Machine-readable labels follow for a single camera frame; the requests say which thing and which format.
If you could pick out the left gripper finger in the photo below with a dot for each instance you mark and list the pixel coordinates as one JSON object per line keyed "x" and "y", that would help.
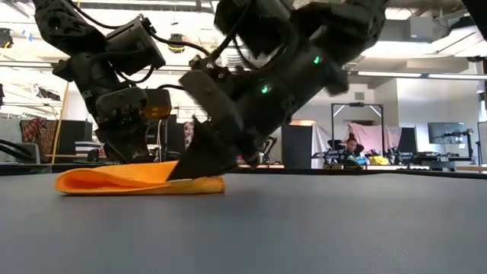
{"x": 158, "y": 102}
{"x": 112, "y": 141}

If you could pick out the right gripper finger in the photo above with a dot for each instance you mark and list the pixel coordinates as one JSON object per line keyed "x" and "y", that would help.
{"x": 217, "y": 160}
{"x": 194, "y": 144}

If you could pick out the yellow microfibre towel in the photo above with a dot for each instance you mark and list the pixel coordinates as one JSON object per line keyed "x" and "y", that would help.
{"x": 114, "y": 179}

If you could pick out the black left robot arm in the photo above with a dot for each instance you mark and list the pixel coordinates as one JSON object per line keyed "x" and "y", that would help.
{"x": 68, "y": 26}

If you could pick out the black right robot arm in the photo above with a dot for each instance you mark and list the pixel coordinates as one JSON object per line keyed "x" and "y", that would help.
{"x": 342, "y": 30}

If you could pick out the black box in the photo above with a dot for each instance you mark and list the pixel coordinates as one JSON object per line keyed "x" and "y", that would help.
{"x": 76, "y": 131}

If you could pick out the black hanging ceiling device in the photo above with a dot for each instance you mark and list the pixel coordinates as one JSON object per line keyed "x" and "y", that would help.
{"x": 176, "y": 42}

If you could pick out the black upright panel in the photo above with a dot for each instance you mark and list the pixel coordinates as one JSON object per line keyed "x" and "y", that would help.
{"x": 296, "y": 148}

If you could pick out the red patterned fabric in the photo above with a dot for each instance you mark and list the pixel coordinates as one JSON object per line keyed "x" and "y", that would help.
{"x": 36, "y": 133}

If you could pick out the blue-grey table mat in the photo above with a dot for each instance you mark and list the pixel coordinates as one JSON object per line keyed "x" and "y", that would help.
{"x": 266, "y": 228}

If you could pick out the person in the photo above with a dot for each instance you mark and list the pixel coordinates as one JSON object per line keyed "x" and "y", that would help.
{"x": 352, "y": 144}

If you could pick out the pink cloth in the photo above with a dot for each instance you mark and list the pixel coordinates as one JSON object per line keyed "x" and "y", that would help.
{"x": 374, "y": 137}

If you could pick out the white ceiling light bar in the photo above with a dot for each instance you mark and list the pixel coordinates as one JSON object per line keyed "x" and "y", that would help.
{"x": 388, "y": 74}

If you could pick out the black computer monitor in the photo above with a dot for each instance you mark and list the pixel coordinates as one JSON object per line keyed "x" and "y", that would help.
{"x": 445, "y": 132}

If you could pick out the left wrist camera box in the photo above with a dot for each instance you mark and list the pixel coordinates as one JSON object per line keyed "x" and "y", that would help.
{"x": 135, "y": 45}

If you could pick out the black stand frame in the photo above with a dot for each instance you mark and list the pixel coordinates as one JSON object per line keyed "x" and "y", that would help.
{"x": 357, "y": 104}

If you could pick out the black metal table frame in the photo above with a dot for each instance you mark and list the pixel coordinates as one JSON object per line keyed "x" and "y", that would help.
{"x": 342, "y": 172}

